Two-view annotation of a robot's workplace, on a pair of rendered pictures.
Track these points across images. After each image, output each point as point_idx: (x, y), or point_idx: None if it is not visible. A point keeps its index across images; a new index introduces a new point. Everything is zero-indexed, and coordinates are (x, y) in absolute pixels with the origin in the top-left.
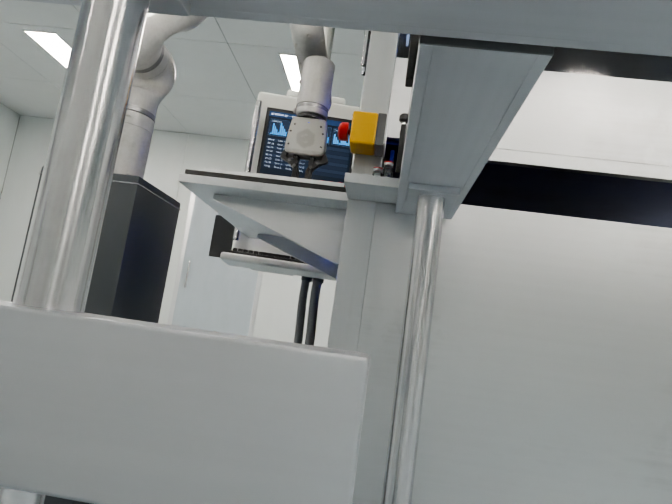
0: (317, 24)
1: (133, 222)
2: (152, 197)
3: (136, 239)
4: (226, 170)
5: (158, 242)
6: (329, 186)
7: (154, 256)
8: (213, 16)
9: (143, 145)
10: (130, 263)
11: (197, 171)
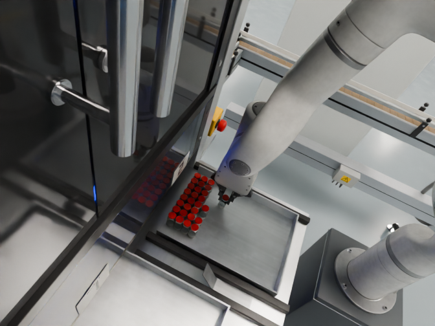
0: (256, 73)
1: (314, 244)
2: (322, 250)
3: (308, 255)
4: (283, 207)
5: (303, 282)
6: (210, 168)
7: (298, 284)
8: (274, 81)
9: (368, 250)
10: (301, 260)
11: (301, 213)
